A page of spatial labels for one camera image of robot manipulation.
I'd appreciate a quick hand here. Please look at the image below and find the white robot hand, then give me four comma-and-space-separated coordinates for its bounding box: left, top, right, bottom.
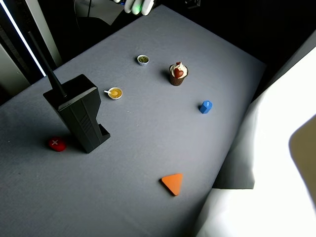
113, 0, 155, 16

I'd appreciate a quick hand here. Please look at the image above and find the black toy walkie-talkie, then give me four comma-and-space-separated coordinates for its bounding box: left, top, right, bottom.
27, 31, 111, 154

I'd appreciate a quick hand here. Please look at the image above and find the small bowl green soup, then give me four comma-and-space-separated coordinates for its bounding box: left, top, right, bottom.
137, 54, 150, 67

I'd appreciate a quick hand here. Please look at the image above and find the toy cupcake with heart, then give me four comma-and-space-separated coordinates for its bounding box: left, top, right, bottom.
169, 61, 190, 86

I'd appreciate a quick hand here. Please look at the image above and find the small bowl yellow soup spoon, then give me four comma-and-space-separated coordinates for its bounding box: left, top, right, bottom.
103, 86, 123, 100

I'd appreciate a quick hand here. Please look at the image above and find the white pillar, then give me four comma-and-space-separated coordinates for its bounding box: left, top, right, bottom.
24, 0, 63, 68

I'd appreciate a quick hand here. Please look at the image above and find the blue hexagonal block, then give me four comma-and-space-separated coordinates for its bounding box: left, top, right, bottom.
198, 100, 213, 115

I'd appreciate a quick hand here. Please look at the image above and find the white light strip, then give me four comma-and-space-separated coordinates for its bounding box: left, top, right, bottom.
0, 0, 47, 78

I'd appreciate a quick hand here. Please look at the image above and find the grey table cloth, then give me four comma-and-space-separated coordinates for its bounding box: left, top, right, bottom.
0, 4, 267, 237

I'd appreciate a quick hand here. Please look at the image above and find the red round block white cross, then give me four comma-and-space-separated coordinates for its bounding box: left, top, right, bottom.
48, 136, 67, 152

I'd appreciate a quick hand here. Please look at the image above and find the orange triangle block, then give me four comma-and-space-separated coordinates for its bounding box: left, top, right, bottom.
161, 173, 184, 197

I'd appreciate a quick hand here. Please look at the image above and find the white backdrop cloth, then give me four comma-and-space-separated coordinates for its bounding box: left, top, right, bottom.
196, 46, 316, 237

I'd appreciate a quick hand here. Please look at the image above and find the beige board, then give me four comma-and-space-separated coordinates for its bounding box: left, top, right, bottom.
288, 122, 316, 198

